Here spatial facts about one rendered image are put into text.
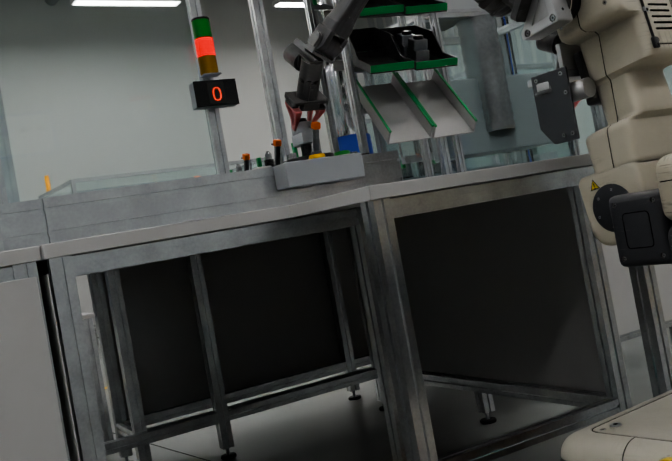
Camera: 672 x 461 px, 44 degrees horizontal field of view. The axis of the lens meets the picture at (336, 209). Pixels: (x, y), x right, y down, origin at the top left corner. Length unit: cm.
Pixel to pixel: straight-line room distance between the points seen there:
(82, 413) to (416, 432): 67
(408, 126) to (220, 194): 65
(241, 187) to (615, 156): 84
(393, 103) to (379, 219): 80
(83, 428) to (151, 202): 50
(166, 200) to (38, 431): 55
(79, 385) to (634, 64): 131
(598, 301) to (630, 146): 74
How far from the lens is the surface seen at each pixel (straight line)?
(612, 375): 251
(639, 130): 187
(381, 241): 169
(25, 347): 178
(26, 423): 179
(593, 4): 185
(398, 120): 237
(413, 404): 173
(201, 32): 232
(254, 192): 198
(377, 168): 214
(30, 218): 186
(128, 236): 179
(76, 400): 179
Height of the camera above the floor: 78
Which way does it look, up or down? 1 degrees up
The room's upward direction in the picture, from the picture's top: 10 degrees counter-clockwise
